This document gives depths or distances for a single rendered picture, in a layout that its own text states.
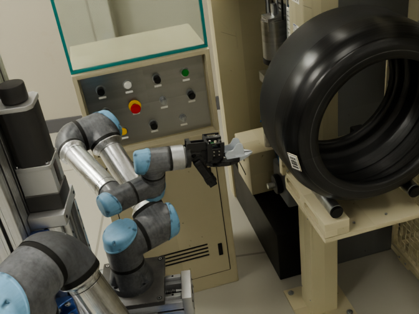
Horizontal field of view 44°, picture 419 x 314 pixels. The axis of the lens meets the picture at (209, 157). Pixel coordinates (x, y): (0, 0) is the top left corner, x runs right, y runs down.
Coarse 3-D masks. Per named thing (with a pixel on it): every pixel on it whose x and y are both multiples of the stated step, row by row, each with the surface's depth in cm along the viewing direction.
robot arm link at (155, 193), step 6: (132, 180) 159; (138, 180) 159; (144, 180) 158; (150, 180) 157; (156, 180) 157; (162, 180) 159; (138, 186) 157; (144, 186) 158; (150, 186) 159; (156, 186) 159; (162, 186) 161; (138, 192) 157; (144, 192) 158; (150, 192) 159; (156, 192) 161; (162, 192) 163; (144, 198) 159; (150, 198) 163; (156, 198) 163
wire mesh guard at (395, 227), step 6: (414, 198) 212; (402, 222) 226; (396, 228) 233; (402, 228) 227; (396, 234) 235; (396, 240) 237; (414, 240) 220; (396, 246) 235; (402, 252) 231; (408, 252) 227; (408, 258) 228; (414, 264) 224
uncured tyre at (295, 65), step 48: (288, 48) 158; (336, 48) 143; (384, 48) 143; (288, 96) 150; (384, 96) 188; (288, 144) 154; (336, 144) 190; (384, 144) 189; (336, 192) 163; (384, 192) 169
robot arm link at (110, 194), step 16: (64, 128) 181; (64, 144) 175; (80, 144) 177; (64, 160) 176; (80, 160) 168; (96, 160) 170; (80, 176) 167; (96, 176) 161; (96, 192) 160; (112, 192) 155; (128, 192) 156; (112, 208) 153
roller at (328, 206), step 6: (312, 192) 181; (318, 198) 176; (324, 198) 173; (330, 198) 172; (324, 204) 172; (330, 204) 170; (336, 204) 169; (330, 210) 169; (336, 210) 168; (342, 210) 169; (336, 216) 169
